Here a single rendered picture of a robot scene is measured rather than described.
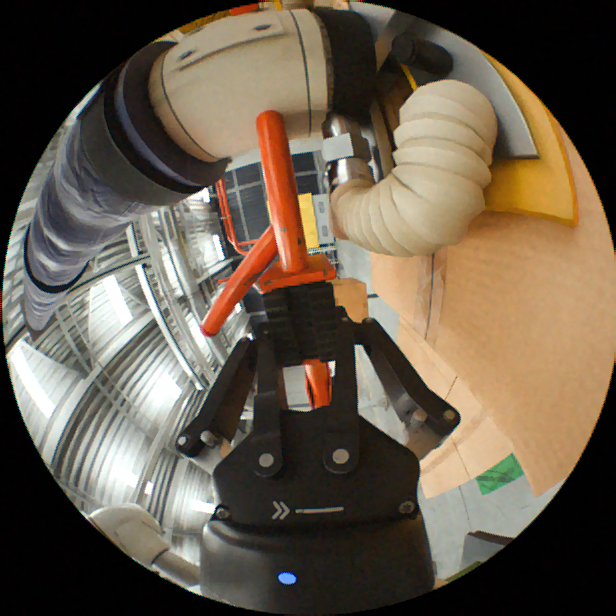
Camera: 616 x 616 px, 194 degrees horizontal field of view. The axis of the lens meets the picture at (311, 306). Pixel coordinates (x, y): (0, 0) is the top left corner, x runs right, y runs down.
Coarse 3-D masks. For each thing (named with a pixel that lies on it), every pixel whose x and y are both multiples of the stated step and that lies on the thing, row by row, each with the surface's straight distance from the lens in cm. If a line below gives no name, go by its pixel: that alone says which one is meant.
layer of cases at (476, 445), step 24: (408, 336) 118; (432, 360) 99; (432, 384) 104; (456, 384) 87; (456, 408) 92; (480, 408) 80; (456, 432) 97; (480, 432) 84; (432, 456) 126; (456, 456) 103; (480, 456) 89; (504, 456) 79; (432, 480) 135; (456, 480) 110
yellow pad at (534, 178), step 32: (416, 32) 18; (448, 32) 16; (416, 64) 14; (448, 64) 14; (480, 64) 13; (512, 96) 12; (512, 128) 11; (544, 128) 11; (512, 160) 11; (544, 160) 11; (512, 192) 11; (544, 192) 10; (576, 192) 11; (576, 224) 11
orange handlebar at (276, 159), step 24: (264, 120) 16; (264, 144) 15; (288, 144) 20; (264, 168) 15; (288, 168) 14; (288, 192) 14; (288, 216) 13; (288, 240) 13; (288, 264) 13; (312, 384) 21; (312, 408) 24
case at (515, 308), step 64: (384, 256) 30; (448, 256) 17; (512, 256) 13; (576, 256) 11; (448, 320) 18; (512, 320) 14; (576, 320) 12; (512, 384) 15; (576, 384) 13; (512, 448) 16; (576, 448) 14
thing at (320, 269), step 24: (312, 264) 15; (264, 288) 13; (288, 288) 13; (312, 288) 12; (288, 312) 13; (312, 312) 13; (288, 336) 14; (312, 336) 15; (336, 336) 14; (288, 360) 15; (312, 360) 16
